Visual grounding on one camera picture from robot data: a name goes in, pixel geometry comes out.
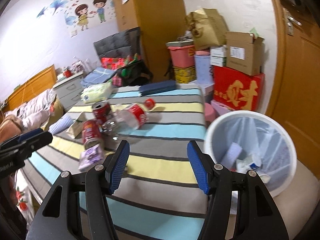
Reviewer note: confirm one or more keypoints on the light blue cylindrical bin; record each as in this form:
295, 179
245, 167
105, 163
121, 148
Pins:
204, 72

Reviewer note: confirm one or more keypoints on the brown wooden door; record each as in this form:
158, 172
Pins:
294, 101

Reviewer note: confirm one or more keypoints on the white paper snack bag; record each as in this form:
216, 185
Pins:
77, 126

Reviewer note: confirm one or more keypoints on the grey drawer cabinet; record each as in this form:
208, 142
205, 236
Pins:
69, 90

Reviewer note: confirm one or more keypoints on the wooden headboard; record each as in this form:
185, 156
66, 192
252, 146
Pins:
42, 81

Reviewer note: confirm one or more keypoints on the black bag with red cloth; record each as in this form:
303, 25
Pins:
129, 71

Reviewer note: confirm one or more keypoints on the crushed cola plastic bottle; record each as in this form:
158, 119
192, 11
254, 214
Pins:
132, 117

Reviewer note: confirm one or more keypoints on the striped bed cover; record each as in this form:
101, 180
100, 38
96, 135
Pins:
159, 197

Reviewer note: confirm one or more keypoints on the yellow printed box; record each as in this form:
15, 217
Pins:
185, 75

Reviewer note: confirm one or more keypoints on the pink round stool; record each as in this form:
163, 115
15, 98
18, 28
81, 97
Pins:
209, 114

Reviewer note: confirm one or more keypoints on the purple milk carton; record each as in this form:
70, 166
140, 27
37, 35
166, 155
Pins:
90, 157

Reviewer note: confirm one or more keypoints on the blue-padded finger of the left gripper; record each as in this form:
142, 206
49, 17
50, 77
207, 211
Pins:
30, 134

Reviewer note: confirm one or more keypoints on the brown open cardboard box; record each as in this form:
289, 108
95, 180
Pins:
244, 52

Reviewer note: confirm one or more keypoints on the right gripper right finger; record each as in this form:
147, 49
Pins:
218, 183

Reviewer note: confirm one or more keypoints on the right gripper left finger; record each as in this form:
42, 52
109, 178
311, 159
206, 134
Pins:
102, 181

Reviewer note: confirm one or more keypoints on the dark grey quilted cushion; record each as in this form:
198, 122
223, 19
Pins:
120, 45

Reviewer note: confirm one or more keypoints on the yellow wooden wardrobe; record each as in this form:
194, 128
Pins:
160, 21

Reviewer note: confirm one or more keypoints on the red soda can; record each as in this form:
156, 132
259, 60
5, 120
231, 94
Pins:
102, 111

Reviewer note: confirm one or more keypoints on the pink plastic storage box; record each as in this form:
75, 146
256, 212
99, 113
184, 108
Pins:
182, 57

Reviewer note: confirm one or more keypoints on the white round trash bin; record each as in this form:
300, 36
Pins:
260, 138

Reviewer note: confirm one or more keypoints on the golden paper gift bag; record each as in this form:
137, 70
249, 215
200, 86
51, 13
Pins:
208, 28

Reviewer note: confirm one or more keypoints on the red cardboard gift box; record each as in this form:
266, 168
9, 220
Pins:
237, 90

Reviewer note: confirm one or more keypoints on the dark blue long case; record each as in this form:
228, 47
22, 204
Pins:
159, 87

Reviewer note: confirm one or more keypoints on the cartoon couple wall sticker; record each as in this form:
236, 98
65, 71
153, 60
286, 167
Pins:
80, 15

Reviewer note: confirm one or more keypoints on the blue folded cloth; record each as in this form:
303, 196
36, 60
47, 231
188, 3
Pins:
97, 76

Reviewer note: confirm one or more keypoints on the red drink can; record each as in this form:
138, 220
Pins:
91, 135

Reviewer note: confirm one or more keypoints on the white small stacked boxes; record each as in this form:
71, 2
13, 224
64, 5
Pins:
218, 56

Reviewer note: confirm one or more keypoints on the white foam wrap sheet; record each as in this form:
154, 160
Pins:
62, 124

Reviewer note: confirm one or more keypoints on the yellow tissue pack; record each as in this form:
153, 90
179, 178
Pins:
96, 93

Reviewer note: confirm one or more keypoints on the pink purple flat box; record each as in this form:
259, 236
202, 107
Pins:
220, 108

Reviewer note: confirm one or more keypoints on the silver door handle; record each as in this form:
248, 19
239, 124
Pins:
290, 22

